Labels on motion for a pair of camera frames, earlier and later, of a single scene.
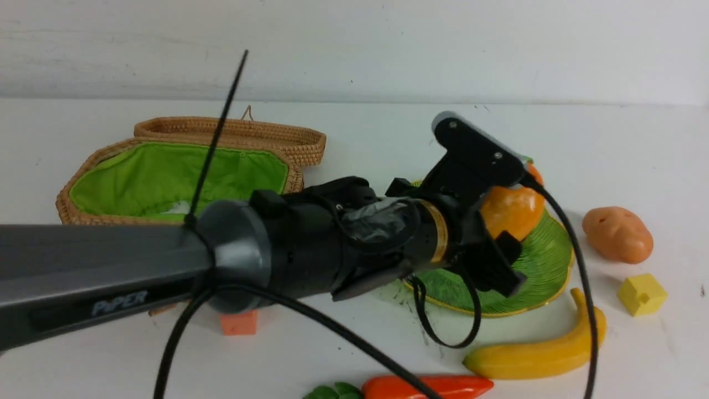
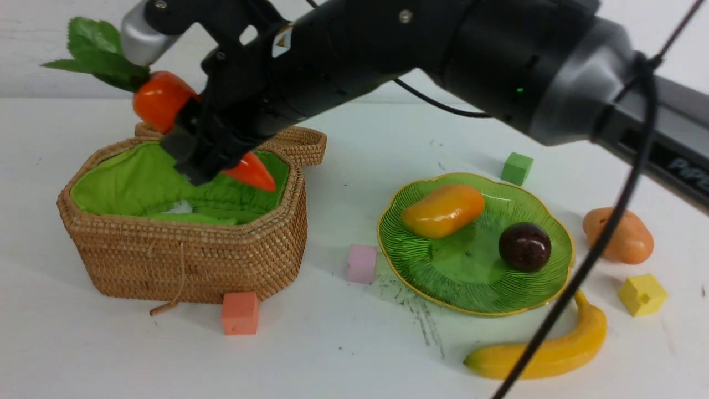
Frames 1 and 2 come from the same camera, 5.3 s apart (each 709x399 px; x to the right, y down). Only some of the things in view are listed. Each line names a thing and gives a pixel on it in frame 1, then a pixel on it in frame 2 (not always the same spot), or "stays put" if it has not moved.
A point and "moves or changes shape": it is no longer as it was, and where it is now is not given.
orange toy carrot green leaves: (445, 387) → (95, 47)
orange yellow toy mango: (518, 209) moves or changes shape
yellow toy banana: (530, 361) stays put
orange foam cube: (240, 325) stays put
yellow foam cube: (642, 295) stays put
